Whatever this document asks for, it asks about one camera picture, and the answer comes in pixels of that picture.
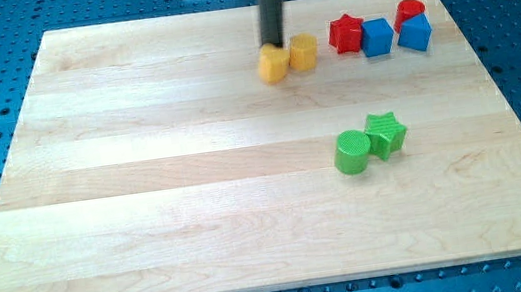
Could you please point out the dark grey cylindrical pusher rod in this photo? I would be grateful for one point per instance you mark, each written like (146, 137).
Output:
(271, 22)

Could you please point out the yellow heart block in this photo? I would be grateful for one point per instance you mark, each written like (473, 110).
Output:
(273, 63)

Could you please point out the yellow hexagon block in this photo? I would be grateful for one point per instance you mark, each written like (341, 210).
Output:
(303, 52)

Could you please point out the red star block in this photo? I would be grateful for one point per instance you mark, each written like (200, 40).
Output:
(346, 34)

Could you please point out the blue cube block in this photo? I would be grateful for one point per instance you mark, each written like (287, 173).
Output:
(377, 37)

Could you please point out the red cylinder block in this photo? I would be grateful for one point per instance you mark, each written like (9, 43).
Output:
(406, 10)

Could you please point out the blue pentagon block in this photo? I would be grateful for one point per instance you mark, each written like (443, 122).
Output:
(415, 33)

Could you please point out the green cylinder block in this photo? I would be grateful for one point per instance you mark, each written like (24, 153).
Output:
(352, 152)

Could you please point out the green star block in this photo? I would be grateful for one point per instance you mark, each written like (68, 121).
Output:
(386, 134)

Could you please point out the light wooden board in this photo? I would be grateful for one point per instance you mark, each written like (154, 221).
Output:
(148, 156)

